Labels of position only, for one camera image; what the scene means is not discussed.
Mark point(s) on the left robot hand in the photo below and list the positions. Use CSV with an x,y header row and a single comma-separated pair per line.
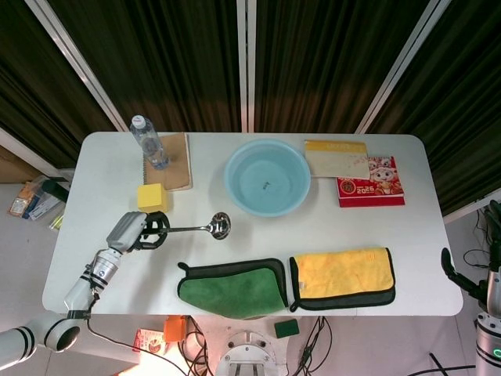
x,y
131,231

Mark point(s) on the light blue plastic basin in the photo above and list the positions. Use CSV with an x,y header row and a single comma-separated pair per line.
x,y
268,179

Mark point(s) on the red 2026 calendar book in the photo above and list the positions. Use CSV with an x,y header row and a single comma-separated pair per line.
x,y
375,188

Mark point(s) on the red printed packet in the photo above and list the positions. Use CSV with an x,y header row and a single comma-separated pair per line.
x,y
148,341

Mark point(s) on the clutter of packages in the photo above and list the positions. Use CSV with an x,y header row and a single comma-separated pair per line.
x,y
37,199

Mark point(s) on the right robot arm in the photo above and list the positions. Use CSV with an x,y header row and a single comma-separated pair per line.
x,y
489,340

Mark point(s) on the brown spiral notebook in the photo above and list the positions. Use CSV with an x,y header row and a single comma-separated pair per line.
x,y
174,164

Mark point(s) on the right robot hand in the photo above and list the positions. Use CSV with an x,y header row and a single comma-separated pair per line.
x,y
475,274

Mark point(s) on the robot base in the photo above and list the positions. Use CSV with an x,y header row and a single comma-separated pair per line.
x,y
246,356

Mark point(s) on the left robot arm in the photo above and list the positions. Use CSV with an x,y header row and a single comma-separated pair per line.
x,y
58,313

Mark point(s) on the green microfiber cloth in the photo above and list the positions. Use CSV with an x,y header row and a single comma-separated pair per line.
x,y
231,288

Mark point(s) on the clear plastic water bottle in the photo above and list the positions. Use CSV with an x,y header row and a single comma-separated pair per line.
x,y
150,144

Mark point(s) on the orange plastic box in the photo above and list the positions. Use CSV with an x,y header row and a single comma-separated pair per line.
x,y
175,330

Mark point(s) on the metal ladle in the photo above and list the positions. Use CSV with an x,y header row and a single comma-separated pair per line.
x,y
219,226

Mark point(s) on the yellow microfiber cloth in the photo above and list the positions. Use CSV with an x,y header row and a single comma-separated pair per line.
x,y
340,274

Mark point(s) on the yellow and white envelope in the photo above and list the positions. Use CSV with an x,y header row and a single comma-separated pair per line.
x,y
336,160

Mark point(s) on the yellow foam cube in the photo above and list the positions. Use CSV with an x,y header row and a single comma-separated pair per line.
x,y
152,196

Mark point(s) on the green sponge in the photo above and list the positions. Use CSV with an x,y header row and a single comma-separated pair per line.
x,y
286,328

